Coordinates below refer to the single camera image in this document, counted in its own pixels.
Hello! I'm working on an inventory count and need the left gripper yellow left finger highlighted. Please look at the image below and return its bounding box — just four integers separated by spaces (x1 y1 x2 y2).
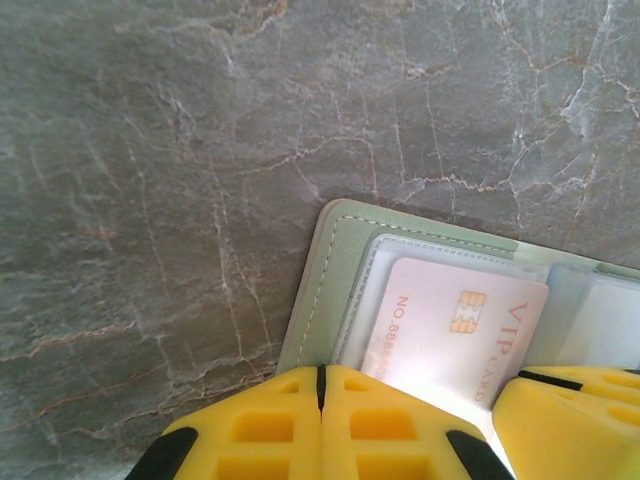
124 364 324 480

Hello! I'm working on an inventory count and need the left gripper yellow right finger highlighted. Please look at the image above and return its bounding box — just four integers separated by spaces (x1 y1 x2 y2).
322 364 516 480

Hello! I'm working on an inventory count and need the pink VIP card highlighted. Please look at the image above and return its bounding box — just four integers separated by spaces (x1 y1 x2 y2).
358 257 551 407

